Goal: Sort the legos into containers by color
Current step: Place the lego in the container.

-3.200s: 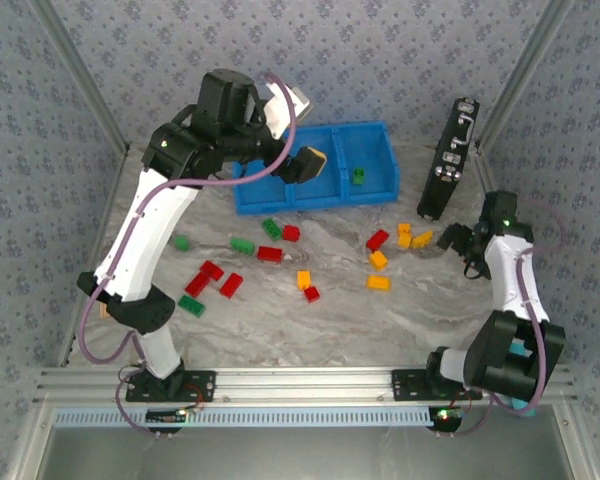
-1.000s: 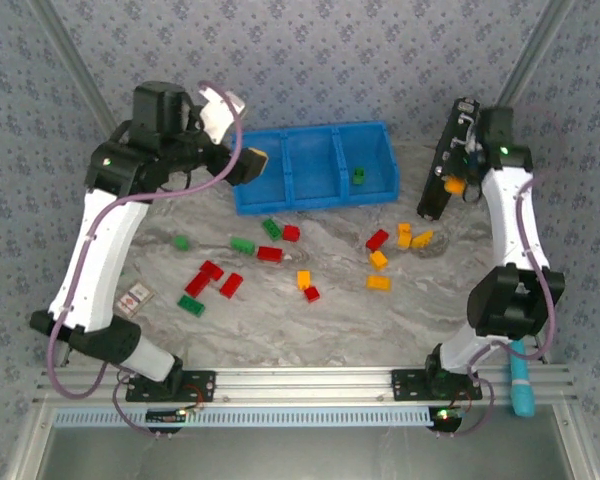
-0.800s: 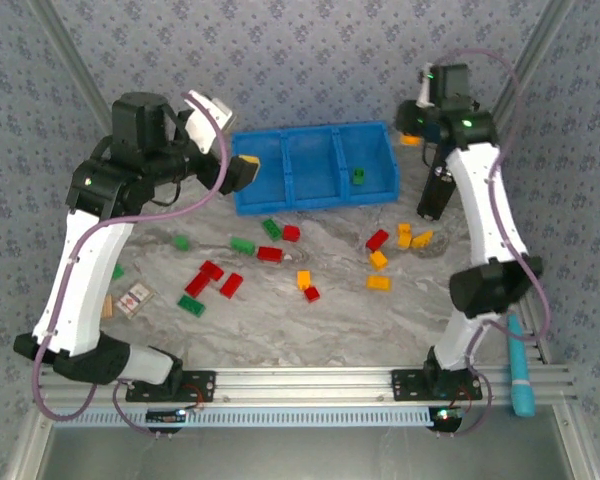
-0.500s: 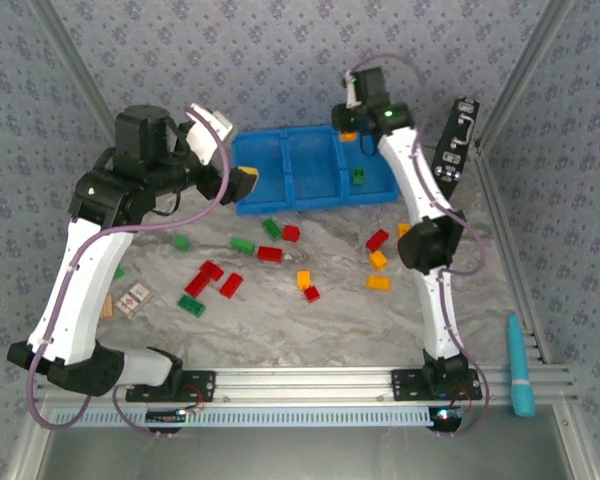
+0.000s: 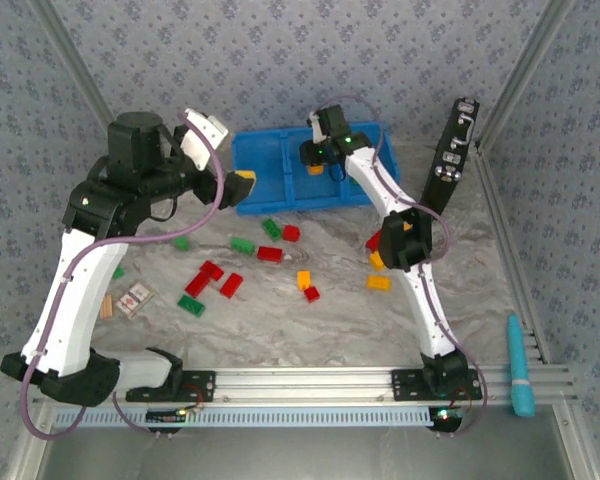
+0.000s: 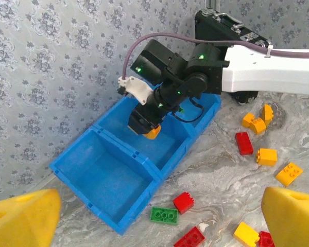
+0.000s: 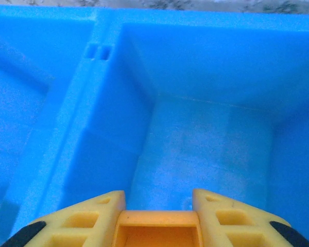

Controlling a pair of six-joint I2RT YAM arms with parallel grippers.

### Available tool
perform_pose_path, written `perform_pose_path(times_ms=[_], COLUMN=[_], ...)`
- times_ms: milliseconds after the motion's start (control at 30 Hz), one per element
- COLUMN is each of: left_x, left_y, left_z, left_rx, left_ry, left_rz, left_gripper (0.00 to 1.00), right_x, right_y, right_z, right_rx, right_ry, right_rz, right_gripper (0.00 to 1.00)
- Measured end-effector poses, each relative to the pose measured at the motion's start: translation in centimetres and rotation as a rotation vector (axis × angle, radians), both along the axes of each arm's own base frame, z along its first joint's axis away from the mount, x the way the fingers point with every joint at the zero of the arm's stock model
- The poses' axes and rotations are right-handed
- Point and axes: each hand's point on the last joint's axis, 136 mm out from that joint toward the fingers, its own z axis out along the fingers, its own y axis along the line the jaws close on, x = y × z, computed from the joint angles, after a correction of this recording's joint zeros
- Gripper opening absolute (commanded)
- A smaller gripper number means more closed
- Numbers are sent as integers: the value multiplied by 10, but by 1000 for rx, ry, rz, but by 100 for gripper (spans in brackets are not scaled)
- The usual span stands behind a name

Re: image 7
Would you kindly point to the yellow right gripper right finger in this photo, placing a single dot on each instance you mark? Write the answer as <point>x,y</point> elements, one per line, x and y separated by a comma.
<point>237,218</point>

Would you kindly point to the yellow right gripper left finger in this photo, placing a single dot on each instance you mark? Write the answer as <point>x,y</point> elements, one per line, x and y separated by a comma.
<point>74,221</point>

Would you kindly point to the yellow lego brick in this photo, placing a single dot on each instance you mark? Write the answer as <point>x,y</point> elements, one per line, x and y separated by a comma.
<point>157,218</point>

